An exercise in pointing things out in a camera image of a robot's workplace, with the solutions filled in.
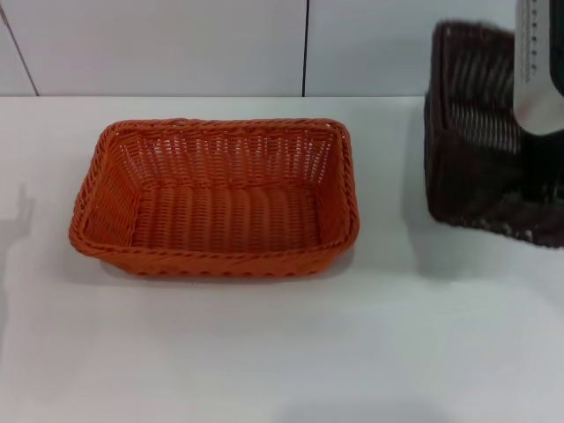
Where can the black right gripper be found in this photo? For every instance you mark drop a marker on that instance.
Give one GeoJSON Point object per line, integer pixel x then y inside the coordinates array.
{"type": "Point", "coordinates": [542, 163]}

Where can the dark brown woven basket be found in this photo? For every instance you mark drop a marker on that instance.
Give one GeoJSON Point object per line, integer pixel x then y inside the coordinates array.
{"type": "Point", "coordinates": [462, 132]}

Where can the orange woven plastic basket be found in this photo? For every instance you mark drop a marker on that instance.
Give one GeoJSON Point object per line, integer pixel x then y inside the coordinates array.
{"type": "Point", "coordinates": [220, 211]}

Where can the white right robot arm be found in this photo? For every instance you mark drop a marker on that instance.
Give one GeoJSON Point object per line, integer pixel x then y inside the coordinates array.
{"type": "Point", "coordinates": [531, 66]}

